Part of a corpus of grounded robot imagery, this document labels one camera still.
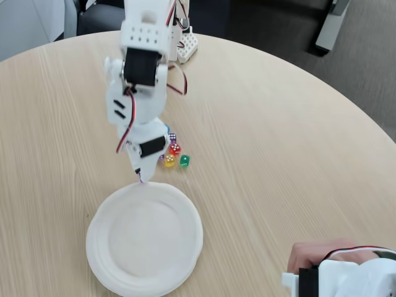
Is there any grey office chair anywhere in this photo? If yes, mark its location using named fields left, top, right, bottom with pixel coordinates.
left=77, top=0, right=126, bottom=37

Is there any white leader arm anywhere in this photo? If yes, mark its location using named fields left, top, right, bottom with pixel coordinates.
left=281, top=249, right=396, bottom=297

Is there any red black servo cable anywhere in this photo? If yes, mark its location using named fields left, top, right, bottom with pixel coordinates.
left=166, top=62, right=189, bottom=96
left=115, top=87, right=139, bottom=154

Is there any white red leader cable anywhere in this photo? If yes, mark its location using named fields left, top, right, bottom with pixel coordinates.
left=311, top=245, right=396, bottom=267

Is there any white cabinet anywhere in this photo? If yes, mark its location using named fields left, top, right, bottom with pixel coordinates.
left=0, top=0, right=78, bottom=62

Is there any person's hand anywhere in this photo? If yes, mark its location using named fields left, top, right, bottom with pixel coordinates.
left=286, top=237, right=382, bottom=273

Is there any white desk leg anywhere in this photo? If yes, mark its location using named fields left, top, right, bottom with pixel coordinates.
left=315, top=0, right=350, bottom=53

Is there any white paper plate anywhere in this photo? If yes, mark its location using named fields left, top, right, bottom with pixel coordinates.
left=85, top=181, right=205, bottom=297

